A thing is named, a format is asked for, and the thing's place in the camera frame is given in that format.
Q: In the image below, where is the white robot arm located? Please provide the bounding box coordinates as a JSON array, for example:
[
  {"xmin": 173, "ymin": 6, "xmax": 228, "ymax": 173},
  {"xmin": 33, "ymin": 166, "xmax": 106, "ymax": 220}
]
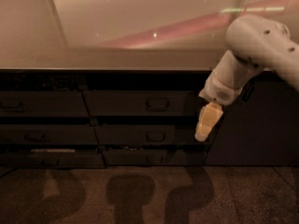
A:
[{"xmin": 194, "ymin": 14, "xmax": 299, "ymax": 142}]

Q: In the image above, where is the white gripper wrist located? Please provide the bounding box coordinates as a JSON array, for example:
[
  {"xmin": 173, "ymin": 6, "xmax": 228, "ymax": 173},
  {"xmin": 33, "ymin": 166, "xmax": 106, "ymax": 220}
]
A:
[{"xmin": 194, "ymin": 70, "xmax": 244, "ymax": 143}]

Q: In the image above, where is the dark drawer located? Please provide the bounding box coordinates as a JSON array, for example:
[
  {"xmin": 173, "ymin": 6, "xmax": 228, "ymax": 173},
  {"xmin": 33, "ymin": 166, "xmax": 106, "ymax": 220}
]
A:
[
  {"xmin": 0, "ymin": 148, "xmax": 106, "ymax": 169},
  {"xmin": 0, "ymin": 91, "xmax": 88, "ymax": 118},
  {"xmin": 103, "ymin": 149, "xmax": 206, "ymax": 166},
  {"xmin": 95, "ymin": 125, "xmax": 216, "ymax": 146},
  {"xmin": 0, "ymin": 125, "xmax": 98, "ymax": 145},
  {"xmin": 83, "ymin": 91, "xmax": 199, "ymax": 117}
]

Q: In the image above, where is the pale flat item in drawer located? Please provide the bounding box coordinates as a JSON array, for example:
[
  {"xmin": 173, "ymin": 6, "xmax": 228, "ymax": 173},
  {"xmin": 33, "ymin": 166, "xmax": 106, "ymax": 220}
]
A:
[{"xmin": 30, "ymin": 148, "xmax": 76, "ymax": 154}]

